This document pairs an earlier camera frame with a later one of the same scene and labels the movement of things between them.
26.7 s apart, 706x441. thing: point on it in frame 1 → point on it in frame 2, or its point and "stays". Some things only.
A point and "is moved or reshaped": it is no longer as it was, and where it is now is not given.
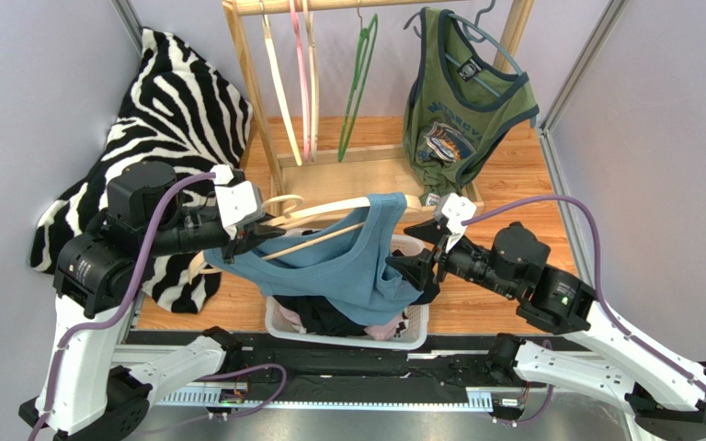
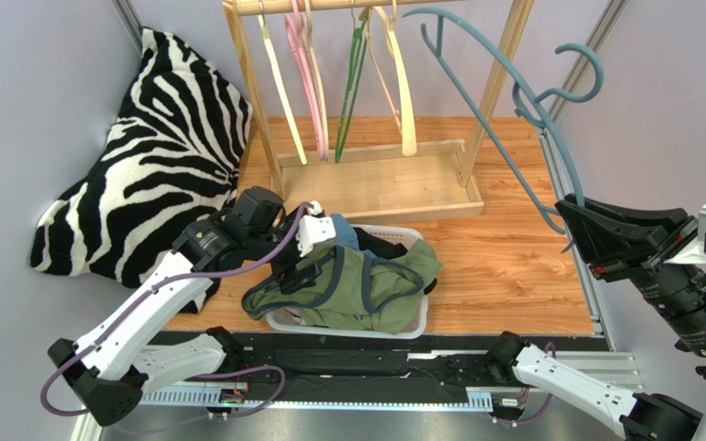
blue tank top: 340,264 is moved or reshaped
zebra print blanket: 178,113 stays
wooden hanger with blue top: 354,249 → 405,128
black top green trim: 321,318 → 380,249
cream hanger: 279,83 stays
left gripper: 249,234 → 283,227
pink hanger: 301,70 is moved or reshaped
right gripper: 435,258 → 625,268
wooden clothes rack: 398,175 stays
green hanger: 360,79 is moved or reshaped
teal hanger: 483,35 → 443,59
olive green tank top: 458,106 → 379,294
